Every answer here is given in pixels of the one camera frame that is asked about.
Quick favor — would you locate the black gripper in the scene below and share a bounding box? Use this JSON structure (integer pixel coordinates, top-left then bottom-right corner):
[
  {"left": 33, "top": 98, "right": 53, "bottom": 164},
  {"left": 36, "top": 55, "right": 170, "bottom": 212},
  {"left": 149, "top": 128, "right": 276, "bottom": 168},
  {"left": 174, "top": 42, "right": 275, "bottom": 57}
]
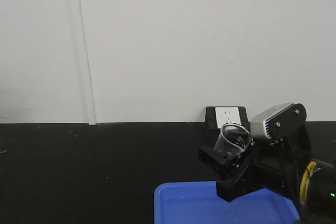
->
[{"left": 198, "top": 125, "right": 311, "bottom": 202}]

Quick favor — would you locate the clear glass beaker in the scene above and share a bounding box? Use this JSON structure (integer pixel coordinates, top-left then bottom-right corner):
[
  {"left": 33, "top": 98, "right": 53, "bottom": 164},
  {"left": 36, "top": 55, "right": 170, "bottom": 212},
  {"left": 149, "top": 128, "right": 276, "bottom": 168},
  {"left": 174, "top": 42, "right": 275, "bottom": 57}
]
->
[{"left": 214, "top": 122, "right": 253, "bottom": 159}]

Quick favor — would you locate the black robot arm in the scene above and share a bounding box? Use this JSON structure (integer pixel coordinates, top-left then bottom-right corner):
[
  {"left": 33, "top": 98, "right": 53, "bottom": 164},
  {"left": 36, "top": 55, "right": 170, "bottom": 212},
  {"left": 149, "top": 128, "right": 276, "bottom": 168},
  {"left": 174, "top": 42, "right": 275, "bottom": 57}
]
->
[{"left": 198, "top": 124, "right": 335, "bottom": 223}]

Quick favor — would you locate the blue plastic tray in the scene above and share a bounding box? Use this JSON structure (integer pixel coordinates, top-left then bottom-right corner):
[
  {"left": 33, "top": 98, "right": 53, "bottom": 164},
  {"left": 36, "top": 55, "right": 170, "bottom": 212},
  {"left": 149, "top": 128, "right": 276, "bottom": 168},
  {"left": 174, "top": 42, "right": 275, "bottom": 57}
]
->
[{"left": 154, "top": 181, "right": 299, "bottom": 223}]

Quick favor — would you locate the black and white power outlet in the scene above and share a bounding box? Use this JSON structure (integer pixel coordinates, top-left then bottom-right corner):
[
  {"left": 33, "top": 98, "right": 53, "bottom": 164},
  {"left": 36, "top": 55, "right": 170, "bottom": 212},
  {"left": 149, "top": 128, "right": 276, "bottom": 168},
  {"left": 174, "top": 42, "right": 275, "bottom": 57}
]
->
[{"left": 205, "top": 106, "right": 250, "bottom": 136}]

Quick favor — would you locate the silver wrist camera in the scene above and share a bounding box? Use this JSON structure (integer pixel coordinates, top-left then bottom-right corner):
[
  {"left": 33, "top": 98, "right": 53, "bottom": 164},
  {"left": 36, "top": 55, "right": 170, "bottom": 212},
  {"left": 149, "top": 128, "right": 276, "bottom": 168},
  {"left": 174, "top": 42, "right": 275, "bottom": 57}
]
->
[{"left": 250, "top": 103, "right": 307, "bottom": 142}]

